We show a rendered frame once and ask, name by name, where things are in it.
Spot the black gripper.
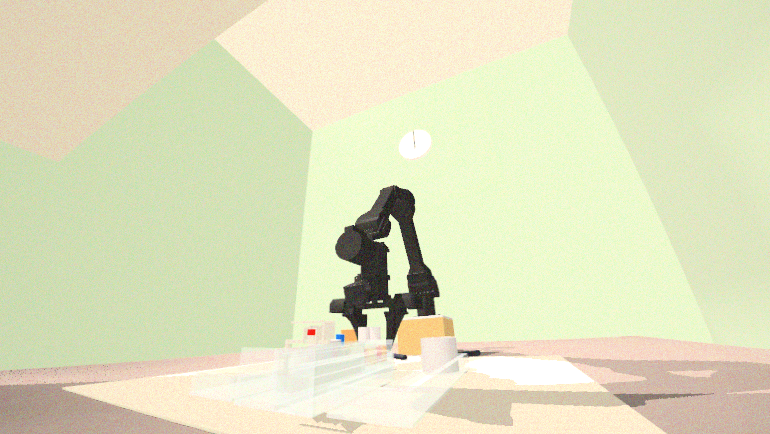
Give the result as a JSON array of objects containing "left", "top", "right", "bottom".
[{"left": 329, "top": 267, "right": 424, "bottom": 343}]

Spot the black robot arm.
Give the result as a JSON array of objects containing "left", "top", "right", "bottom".
[{"left": 335, "top": 185, "right": 440, "bottom": 317}]

